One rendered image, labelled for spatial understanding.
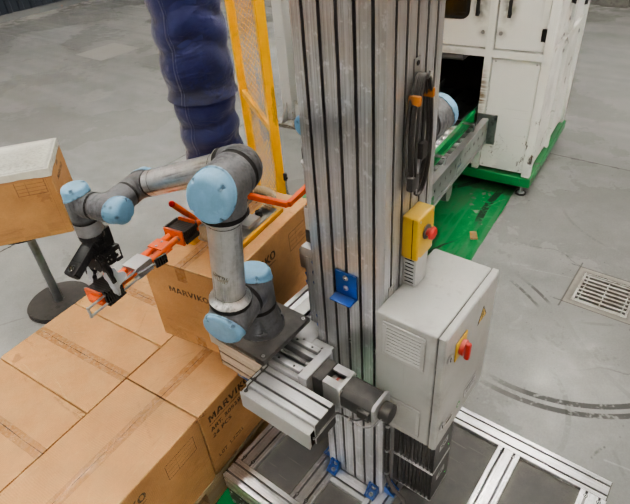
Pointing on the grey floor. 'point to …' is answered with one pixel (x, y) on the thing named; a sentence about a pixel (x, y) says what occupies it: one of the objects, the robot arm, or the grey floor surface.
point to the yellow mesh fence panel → (257, 86)
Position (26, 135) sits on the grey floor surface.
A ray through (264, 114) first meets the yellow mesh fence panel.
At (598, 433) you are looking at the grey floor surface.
